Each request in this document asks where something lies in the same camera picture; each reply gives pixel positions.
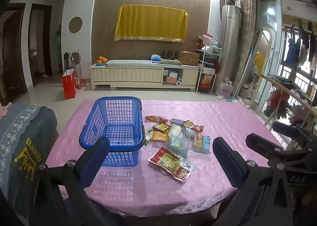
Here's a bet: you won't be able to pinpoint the green folded cushion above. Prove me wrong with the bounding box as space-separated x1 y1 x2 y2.
160 58 182 65

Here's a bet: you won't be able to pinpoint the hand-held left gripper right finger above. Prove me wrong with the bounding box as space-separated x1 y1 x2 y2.
212 137 295 226

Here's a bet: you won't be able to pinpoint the red paper bag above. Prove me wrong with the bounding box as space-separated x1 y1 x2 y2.
61 69 78 100

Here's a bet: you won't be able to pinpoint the cream tv cabinet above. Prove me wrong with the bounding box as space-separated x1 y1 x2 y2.
90 59 200 90

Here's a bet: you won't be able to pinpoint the round brown wall disc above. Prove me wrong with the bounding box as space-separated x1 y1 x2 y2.
68 16 83 34

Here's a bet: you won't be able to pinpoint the grey covered chair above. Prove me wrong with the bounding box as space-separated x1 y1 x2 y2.
0 103 58 219

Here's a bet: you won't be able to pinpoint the green edged cracker packet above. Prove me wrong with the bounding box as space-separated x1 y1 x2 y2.
144 127 169 146

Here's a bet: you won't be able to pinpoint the white metal shelf rack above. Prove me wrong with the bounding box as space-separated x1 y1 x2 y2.
196 33 221 93

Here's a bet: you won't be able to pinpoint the pink gift bag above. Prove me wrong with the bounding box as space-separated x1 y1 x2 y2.
215 80 234 99

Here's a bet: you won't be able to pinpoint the cardboard box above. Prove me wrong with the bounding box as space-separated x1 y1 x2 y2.
176 50 200 66

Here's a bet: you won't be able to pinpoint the pale biscuit packet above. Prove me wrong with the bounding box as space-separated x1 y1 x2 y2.
168 124 184 142

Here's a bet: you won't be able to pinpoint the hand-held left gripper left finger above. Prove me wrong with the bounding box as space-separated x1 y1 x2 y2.
30 136 127 226

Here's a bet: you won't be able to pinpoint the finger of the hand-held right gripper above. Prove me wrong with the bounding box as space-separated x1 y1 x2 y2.
272 121 317 142
245 133 314 167

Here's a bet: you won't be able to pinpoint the silver tower air conditioner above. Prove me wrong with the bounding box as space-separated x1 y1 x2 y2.
219 4 242 93

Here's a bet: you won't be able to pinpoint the purple and yellow snack packet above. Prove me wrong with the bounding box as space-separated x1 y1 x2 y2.
152 123 172 133

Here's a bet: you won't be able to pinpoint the broom with dustpan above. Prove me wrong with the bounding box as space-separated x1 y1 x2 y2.
69 49 87 90

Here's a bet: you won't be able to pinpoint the small red snack packet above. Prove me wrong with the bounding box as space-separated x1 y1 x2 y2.
183 120 205 133

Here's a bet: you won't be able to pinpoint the blue plastic basket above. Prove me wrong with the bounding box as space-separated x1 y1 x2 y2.
79 96 146 167

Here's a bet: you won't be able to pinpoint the patterned beige curtain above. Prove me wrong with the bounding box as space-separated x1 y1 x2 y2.
234 0 257 98

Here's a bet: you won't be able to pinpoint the large red snack packet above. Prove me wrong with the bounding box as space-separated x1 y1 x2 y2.
148 147 195 182

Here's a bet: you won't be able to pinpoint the wooden drying rack with clothes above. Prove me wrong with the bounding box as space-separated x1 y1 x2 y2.
260 74 317 142

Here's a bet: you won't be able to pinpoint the pink tablecloth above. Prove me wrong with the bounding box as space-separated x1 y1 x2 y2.
46 99 288 216

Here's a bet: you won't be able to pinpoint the yellow cloth cover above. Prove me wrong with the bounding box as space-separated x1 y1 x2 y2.
114 5 188 43

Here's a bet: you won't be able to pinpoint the dark wooden door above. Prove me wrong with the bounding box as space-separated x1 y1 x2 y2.
28 4 53 87
0 3 26 106

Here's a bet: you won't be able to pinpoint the hanging clothes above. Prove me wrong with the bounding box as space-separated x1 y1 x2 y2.
285 19 317 70

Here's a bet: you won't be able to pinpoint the blue packet with yellow figure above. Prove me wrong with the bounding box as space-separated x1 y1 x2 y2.
190 134 213 154

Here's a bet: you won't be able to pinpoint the blue handled mop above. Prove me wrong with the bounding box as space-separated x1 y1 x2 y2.
226 50 254 103

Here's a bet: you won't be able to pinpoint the clear light blue snack packet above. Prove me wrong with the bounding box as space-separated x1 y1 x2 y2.
165 136 191 159

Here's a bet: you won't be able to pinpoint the arched standing mirror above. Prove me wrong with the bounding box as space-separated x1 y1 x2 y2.
249 28 275 115

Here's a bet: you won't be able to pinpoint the orange snack packet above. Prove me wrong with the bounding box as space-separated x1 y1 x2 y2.
145 115 166 123

